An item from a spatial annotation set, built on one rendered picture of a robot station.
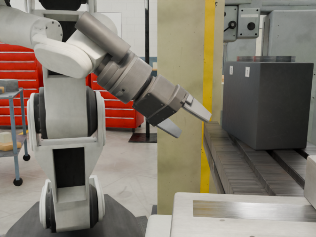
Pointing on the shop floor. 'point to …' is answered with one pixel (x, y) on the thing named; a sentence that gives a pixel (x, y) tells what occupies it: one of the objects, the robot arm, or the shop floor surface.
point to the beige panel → (202, 56)
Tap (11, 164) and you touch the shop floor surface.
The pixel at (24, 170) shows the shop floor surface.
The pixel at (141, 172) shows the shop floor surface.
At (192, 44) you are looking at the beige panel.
